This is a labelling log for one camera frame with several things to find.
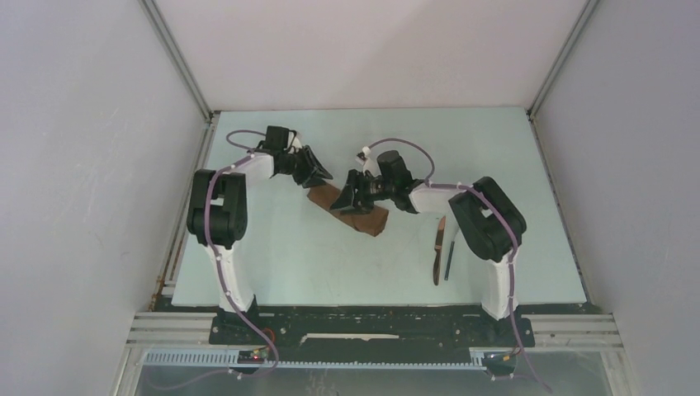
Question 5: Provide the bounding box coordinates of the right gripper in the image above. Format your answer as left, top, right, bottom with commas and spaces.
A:
329, 169, 395, 216

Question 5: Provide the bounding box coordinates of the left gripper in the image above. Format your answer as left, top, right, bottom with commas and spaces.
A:
279, 145, 331, 189

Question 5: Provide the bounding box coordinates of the brown cloth napkin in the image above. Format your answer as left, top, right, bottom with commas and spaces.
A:
307, 184, 389, 237

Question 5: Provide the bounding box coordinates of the silver fork green handle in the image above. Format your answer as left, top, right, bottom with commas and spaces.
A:
443, 229, 458, 281

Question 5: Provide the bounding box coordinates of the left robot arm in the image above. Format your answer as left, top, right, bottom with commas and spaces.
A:
187, 145, 333, 344

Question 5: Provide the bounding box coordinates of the left controller board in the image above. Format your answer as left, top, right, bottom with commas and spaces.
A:
237, 349, 267, 365

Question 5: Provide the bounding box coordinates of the controller board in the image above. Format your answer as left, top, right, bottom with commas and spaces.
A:
237, 349, 267, 365
482, 353, 518, 365

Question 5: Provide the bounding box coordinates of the right controller board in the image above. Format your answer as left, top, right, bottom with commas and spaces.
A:
482, 353, 518, 365

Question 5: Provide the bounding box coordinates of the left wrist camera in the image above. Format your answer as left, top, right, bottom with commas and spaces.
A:
260, 125, 297, 153

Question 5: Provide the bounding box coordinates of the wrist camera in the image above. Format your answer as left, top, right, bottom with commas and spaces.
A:
260, 125, 297, 153
356, 147, 413, 185

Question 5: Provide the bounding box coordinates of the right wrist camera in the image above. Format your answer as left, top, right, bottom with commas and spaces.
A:
356, 147, 413, 185

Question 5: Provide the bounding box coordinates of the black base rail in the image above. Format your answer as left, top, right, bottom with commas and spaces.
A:
209, 304, 535, 363

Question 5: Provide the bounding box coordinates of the white cable duct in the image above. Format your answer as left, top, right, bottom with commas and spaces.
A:
142, 348, 485, 370

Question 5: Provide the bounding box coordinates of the left aluminium frame post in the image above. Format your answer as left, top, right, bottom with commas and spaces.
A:
138, 0, 214, 122

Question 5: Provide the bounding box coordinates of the aluminium frame post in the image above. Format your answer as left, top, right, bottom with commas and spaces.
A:
527, 0, 601, 120
138, 0, 214, 122

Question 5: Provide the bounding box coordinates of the right aluminium frame post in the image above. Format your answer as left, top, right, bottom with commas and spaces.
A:
527, 0, 601, 120

